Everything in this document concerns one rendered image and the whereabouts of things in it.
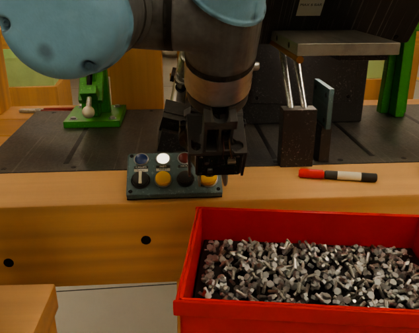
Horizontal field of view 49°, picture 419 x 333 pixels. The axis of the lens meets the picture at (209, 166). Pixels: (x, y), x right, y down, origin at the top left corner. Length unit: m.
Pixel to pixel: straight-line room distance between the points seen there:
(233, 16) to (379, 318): 0.32
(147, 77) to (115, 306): 1.03
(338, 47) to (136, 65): 0.66
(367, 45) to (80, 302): 1.59
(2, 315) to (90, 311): 1.37
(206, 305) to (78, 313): 1.52
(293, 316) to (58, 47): 0.33
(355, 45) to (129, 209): 0.43
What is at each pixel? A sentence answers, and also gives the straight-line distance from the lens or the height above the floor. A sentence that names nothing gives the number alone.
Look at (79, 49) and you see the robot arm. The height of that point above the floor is 1.18.
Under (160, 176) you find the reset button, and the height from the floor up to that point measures 0.94.
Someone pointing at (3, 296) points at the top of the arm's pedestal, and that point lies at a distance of 0.66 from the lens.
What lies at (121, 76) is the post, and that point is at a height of 0.98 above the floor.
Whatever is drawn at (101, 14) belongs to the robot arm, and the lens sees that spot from 0.29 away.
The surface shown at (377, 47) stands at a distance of 0.77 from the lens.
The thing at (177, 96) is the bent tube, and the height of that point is 1.00.
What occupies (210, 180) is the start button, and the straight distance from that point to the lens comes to 0.72.
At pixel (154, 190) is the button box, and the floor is 0.92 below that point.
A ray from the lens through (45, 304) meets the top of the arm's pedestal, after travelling 0.63.
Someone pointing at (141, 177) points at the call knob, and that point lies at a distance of 0.72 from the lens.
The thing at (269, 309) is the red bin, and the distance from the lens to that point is 0.48.
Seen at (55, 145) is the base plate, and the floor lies 0.90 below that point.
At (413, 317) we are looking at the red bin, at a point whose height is 0.92.
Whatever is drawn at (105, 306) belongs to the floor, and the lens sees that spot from 1.99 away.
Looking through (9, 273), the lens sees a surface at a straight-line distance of 0.83.
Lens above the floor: 1.22
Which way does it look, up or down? 22 degrees down
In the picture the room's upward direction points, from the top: straight up
